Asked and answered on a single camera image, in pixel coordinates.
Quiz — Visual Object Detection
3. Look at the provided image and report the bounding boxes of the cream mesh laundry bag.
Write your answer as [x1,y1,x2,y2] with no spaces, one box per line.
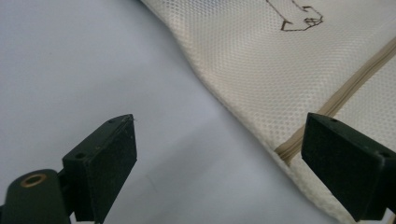
[139,0,396,224]

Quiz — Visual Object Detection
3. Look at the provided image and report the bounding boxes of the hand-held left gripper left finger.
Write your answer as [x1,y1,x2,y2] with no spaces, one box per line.
[62,113,138,224]

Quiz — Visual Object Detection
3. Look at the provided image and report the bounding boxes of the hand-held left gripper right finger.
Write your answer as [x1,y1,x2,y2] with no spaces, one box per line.
[300,112,396,223]

